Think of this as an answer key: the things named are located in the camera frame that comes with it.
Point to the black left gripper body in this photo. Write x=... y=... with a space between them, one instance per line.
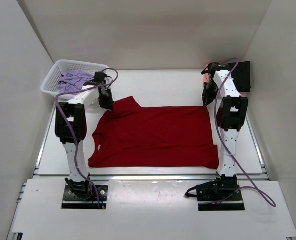
x=106 y=101

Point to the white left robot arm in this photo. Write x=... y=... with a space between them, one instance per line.
x=71 y=126

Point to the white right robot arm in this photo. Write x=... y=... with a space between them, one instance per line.
x=230 y=114

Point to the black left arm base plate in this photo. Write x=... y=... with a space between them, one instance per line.
x=80 y=199

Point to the folded pink t-shirt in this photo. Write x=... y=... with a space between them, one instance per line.
x=206 y=76

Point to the folded black t-shirt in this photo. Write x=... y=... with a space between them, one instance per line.
x=242 y=77

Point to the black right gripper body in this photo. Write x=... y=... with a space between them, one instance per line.
x=210 y=90

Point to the red t-shirt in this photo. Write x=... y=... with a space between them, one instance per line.
x=164 y=137

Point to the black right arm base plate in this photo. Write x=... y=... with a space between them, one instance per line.
x=213 y=197

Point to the purple t-shirt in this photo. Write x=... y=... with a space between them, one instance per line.
x=73 y=80

